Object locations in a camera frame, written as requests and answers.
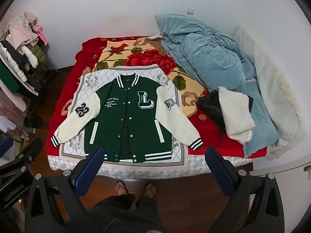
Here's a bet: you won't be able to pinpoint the black garment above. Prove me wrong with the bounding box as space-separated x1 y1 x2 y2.
196 90 227 141

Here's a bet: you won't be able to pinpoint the person's right foot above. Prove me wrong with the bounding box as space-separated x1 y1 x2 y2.
143 183 156 199

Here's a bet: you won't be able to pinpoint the light blue pillow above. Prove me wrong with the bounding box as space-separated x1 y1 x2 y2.
155 13 280 158

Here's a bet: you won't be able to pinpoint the red floral blanket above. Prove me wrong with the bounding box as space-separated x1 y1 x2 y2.
47 36 268 159

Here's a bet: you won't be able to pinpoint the green and white varsity jacket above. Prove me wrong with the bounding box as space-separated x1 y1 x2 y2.
51 74 203 163

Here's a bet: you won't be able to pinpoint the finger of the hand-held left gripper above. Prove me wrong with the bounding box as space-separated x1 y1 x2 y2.
0 137 44 183
0 136 14 157

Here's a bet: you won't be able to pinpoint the row of hanging clothes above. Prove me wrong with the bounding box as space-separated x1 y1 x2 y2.
0 11 49 131

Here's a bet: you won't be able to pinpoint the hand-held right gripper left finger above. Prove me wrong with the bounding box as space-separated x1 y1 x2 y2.
24 146 106 233

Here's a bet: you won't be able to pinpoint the black bag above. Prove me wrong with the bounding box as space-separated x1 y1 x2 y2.
24 114 43 129

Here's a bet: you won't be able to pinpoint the person's left foot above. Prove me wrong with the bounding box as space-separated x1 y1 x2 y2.
115 180 133 197

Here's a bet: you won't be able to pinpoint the person's dark fleece pants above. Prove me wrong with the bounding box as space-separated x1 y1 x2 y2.
86 194 168 233

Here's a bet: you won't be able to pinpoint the white textured blanket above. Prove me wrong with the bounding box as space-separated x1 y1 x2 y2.
233 25 308 153

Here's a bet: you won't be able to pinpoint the white cabinet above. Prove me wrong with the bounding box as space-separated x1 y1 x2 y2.
250 150 311 224

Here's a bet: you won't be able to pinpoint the person's foot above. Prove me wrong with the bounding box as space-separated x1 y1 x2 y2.
115 180 133 197
143 183 156 199

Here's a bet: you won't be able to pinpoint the white quilted mattress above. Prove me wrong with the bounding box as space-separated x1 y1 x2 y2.
47 154 254 177

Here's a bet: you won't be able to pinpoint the white fleece cloth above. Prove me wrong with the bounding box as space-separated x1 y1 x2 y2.
218 87 256 145

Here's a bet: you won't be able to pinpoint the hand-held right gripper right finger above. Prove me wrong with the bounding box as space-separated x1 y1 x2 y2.
205 146 285 233

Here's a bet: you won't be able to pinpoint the pink garment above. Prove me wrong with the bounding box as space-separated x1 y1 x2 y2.
30 12 48 46

